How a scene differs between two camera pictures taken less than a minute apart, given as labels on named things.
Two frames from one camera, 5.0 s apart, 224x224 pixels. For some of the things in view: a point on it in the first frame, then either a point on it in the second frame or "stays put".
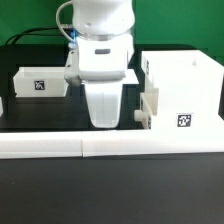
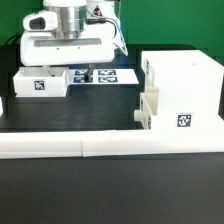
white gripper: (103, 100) → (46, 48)
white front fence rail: (78, 144) stays put
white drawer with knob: (148, 107) stays put
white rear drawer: (40, 81) stays put
